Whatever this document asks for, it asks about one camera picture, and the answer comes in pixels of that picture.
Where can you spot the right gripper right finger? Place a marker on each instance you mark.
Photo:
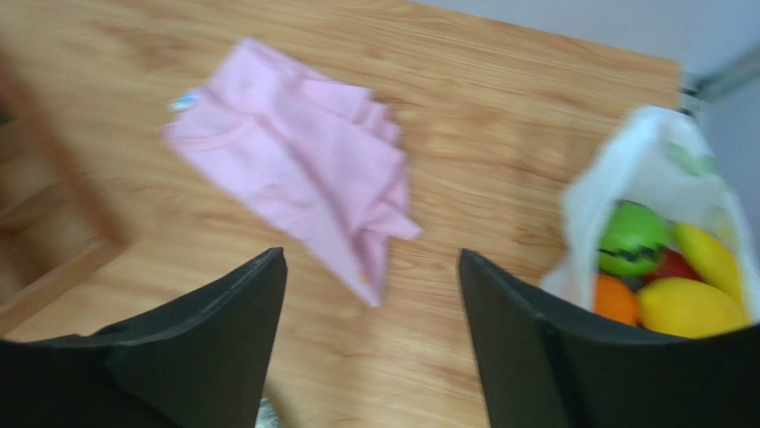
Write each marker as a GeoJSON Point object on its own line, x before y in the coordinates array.
{"type": "Point", "coordinates": [544, 362]}

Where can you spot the red fake dragon fruit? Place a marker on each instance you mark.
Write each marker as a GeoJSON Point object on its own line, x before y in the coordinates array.
{"type": "Point", "coordinates": [673, 265]}

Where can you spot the brown wooden divided tray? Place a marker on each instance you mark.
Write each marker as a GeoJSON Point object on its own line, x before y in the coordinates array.
{"type": "Point", "coordinates": [56, 231]}

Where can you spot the yellow fake banana bunch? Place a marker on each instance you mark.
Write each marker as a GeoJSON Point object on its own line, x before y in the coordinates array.
{"type": "Point", "coordinates": [713, 261]}

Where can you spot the green fake melon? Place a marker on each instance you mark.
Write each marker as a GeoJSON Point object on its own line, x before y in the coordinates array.
{"type": "Point", "coordinates": [633, 242]}

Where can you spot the pink folded cloth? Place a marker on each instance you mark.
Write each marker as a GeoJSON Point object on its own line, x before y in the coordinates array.
{"type": "Point", "coordinates": [316, 158]}

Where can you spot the white plastic bag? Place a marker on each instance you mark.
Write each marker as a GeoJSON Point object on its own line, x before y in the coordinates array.
{"type": "Point", "coordinates": [657, 158]}

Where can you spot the yellow fake lemon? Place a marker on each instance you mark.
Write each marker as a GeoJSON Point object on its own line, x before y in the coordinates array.
{"type": "Point", "coordinates": [688, 308]}

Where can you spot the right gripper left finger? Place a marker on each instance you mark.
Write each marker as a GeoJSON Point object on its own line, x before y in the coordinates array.
{"type": "Point", "coordinates": [197, 361]}

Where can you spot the orange fake orange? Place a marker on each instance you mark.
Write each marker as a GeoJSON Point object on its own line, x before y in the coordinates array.
{"type": "Point", "coordinates": [614, 300]}

